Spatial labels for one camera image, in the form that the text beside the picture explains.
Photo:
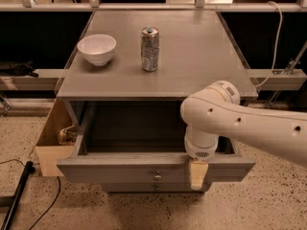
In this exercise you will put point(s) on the grey drawer cabinet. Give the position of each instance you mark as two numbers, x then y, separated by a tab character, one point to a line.
194	51

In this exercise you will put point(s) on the grey drawer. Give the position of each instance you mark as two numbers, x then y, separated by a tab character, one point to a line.
146	187
129	142

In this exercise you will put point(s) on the metal clamp bracket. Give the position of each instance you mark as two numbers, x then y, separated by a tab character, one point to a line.
293	62

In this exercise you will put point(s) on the silver soda can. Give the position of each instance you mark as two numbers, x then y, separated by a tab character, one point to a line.
149	48

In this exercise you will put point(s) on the wooden side box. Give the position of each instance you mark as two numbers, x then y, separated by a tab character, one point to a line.
48	149

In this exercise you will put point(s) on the grey top drawer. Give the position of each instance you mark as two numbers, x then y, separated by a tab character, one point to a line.
129	142

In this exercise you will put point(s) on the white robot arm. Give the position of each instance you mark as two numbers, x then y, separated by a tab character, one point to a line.
215	111

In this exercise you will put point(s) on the crumpled paper bag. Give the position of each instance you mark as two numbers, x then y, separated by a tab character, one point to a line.
67	136

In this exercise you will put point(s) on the black cloth on ledge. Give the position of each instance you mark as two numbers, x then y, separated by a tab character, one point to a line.
18	69

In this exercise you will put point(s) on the black floor bar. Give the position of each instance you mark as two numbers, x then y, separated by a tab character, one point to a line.
11	202

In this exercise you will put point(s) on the white ceramic bowl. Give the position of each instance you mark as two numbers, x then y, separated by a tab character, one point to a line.
97	49

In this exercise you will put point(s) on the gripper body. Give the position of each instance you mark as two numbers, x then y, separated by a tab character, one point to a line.
200	150

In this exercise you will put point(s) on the grey bottom drawer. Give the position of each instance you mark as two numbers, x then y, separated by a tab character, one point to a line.
146	187

